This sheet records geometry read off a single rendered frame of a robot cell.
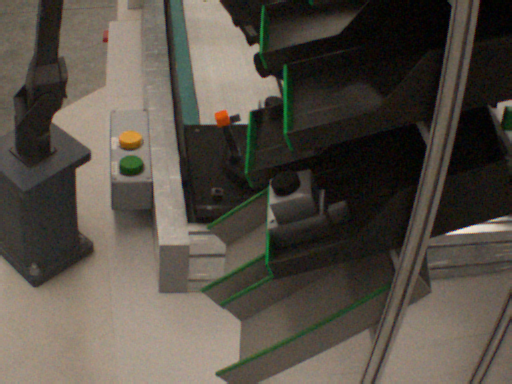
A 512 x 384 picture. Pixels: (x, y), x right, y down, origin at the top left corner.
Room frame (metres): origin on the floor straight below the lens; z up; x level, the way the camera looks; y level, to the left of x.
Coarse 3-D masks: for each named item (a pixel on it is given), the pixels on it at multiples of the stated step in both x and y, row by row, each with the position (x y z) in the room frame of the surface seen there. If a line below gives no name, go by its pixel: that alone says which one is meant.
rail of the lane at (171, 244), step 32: (160, 0) 1.79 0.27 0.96; (160, 32) 1.62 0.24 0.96; (160, 64) 1.48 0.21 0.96; (160, 96) 1.38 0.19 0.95; (160, 128) 1.27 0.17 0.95; (160, 160) 1.17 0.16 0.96; (160, 192) 1.09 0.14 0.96; (160, 224) 1.02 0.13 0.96; (160, 256) 0.97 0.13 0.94; (160, 288) 0.97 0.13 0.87
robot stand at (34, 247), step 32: (0, 160) 1.00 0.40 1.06; (64, 160) 1.01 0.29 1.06; (0, 192) 0.99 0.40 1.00; (32, 192) 0.94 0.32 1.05; (64, 192) 1.01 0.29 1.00; (0, 224) 1.00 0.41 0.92; (32, 224) 0.96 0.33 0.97; (64, 224) 1.00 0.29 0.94; (32, 256) 0.96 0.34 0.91; (64, 256) 1.00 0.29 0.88
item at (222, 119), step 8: (224, 112) 1.16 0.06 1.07; (216, 120) 1.15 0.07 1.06; (224, 120) 1.15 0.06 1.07; (232, 120) 1.16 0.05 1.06; (240, 120) 1.16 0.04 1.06; (224, 128) 1.16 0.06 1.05; (224, 136) 1.16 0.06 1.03; (232, 136) 1.16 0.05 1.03; (232, 144) 1.16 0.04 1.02; (232, 152) 1.16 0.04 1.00
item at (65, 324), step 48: (96, 96) 1.50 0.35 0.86; (96, 144) 1.34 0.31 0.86; (96, 192) 1.20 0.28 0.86; (96, 240) 1.07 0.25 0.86; (0, 288) 0.91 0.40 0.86; (48, 288) 0.94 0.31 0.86; (96, 288) 0.96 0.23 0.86; (0, 336) 0.81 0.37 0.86; (48, 336) 0.83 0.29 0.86; (96, 336) 0.86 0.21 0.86
